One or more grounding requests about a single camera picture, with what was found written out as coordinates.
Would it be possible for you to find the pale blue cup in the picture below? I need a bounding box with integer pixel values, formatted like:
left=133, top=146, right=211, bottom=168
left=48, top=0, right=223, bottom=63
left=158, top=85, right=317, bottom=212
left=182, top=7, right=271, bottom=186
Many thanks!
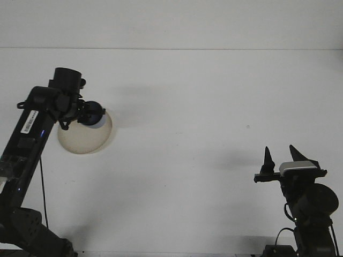
left=80, top=101, right=106, bottom=129

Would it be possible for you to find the pale round plate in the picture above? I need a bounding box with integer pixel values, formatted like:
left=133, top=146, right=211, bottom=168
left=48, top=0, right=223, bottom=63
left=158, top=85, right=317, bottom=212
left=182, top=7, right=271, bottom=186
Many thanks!
left=57, top=107, right=117, bottom=155

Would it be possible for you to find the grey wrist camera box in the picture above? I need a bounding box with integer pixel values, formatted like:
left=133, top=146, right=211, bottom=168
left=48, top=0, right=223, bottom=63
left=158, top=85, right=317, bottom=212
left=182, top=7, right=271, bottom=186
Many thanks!
left=279, top=160, right=318, bottom=177

